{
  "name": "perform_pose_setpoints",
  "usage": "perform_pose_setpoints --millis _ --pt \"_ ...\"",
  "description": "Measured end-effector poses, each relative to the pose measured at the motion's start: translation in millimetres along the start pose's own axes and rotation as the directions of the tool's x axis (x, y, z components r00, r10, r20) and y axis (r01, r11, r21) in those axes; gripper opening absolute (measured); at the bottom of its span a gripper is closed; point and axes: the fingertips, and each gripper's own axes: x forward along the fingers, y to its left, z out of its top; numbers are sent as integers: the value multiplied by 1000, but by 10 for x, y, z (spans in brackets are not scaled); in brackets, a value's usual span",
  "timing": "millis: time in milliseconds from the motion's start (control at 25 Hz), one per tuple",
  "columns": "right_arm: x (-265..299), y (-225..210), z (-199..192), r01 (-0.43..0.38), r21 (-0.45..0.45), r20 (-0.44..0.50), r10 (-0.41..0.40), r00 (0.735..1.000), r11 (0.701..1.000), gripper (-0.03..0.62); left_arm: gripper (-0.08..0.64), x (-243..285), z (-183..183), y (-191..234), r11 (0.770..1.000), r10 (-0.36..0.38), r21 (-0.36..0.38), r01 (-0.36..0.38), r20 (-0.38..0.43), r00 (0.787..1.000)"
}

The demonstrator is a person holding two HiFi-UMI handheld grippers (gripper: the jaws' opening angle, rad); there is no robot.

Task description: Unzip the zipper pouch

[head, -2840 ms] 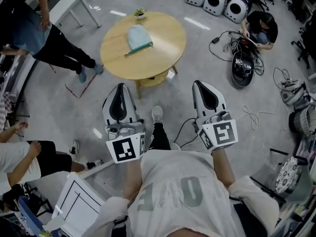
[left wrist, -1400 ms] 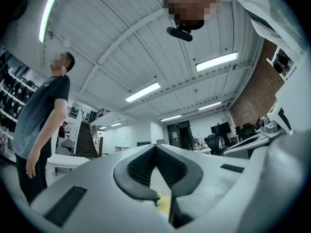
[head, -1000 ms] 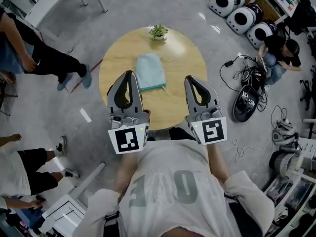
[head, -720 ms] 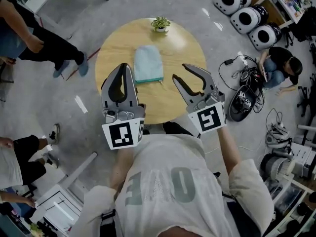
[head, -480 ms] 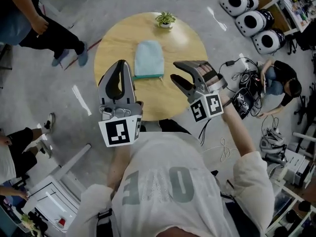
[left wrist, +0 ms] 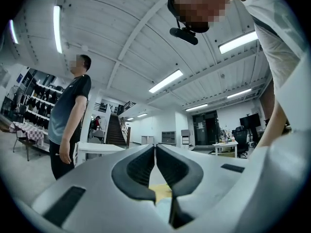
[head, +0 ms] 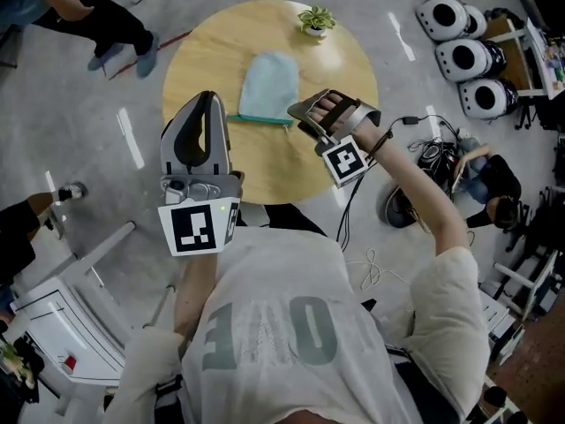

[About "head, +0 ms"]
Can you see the white table with colourful items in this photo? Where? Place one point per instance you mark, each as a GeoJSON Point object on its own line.
{"type": "Point", "coordinates": [549, 60]}

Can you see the person's white printed shirt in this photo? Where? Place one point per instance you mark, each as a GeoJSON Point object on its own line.
{"type": "Point", "coordinates": [287, 325]}

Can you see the black round bag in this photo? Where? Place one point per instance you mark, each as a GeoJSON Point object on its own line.
{"type": "Point", "coordinates": [399, 208]}

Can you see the small red box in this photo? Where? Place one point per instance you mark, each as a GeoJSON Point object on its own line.
{"type": "Point", "coordinates": [70, 365]}

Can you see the person's left forearm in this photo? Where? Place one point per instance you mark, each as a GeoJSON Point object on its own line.
{"type": "Point", "coordinates": [196, 289]}

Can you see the small potted green plant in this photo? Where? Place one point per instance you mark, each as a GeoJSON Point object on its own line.
{"type": "Point", "coordinates": [316, 19]}

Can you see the white metal desk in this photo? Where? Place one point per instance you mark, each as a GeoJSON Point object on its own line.
{"type": "Point", "coordinates": [66, 320]}

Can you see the black power adapter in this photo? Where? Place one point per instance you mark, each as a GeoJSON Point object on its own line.
{"type": "Point", "coordinates": [409, 120]}

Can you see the leafy green plant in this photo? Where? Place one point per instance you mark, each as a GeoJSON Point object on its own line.
{"type": "Point", "coordinates": [15, 365]}

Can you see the black office chair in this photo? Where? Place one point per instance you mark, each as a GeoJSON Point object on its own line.
{"type": "Point", "coordinates": [543, 232]}

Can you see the white dome backpack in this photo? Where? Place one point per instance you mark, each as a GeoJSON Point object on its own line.
{"type": "Point", "coordinates": [485, 97]}
{"type": "Point", "coordinates": [441, 18]}
{"type": "Point", "coordinates": [477, 22]}
{"type": "Point", "coordinates": [463, 60]}

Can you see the brown cardboard board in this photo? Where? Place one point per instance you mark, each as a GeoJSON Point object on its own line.
{"type": "Point", "coordinates": [507, 55]}

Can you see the person's right forearm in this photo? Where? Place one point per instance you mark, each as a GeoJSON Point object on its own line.
{"type": "Point", "coordinates": [410, 183]}

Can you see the person's right hand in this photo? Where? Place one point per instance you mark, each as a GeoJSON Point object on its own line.
{"type": "Point", "coordinates": [324, 106]}

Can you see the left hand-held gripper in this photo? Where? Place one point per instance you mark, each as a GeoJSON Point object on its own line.
{"type": "Point", "coordinates": [194, 230]}

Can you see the white metal frame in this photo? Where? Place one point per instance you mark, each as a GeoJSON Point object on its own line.
{"type": "Point", "coordinates": [525, 289]}

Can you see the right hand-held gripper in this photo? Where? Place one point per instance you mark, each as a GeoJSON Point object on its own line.
{"type": "Point", "coordinates": [345, 161]}

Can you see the light blue zipper pouch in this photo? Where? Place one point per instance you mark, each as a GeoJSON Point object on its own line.
{"type": "Point", "coordinates": [269, 84]}

